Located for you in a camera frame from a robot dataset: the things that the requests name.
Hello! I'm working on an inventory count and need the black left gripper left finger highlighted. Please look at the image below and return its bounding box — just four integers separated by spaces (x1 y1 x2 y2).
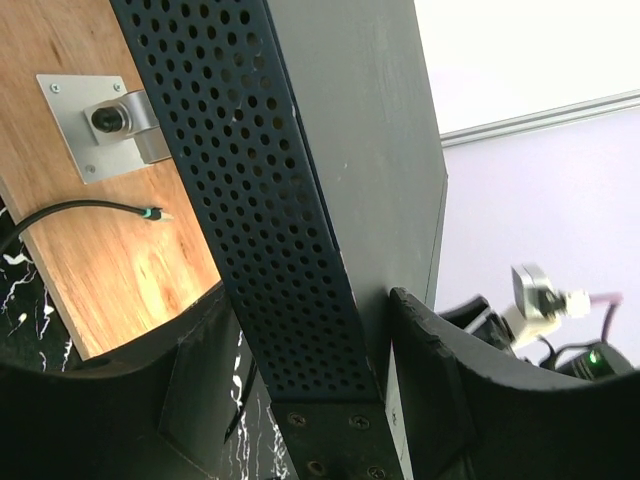
1 287 239 479

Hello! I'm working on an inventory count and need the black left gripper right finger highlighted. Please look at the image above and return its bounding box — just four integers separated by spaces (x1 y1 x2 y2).
390 288 639 479

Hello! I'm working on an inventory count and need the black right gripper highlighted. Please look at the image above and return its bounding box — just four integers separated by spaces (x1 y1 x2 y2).
438 295 515 355

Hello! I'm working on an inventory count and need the thin black cable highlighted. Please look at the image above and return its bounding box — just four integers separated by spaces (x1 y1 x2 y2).
0 198 175 261

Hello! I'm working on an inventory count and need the grey network switch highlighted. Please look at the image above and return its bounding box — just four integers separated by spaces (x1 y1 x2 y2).
112 1 447 479

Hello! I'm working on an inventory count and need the wooden board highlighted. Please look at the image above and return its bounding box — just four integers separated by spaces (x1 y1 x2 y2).
1 1 219 358

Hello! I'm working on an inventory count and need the black marble mat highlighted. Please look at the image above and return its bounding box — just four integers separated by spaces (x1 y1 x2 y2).
1 238 295 479

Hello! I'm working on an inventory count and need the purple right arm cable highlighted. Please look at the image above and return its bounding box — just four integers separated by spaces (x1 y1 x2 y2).
587 292 625 341

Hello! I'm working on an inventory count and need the silver metal bracket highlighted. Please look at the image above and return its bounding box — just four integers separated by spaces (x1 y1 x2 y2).
36 73 171 184

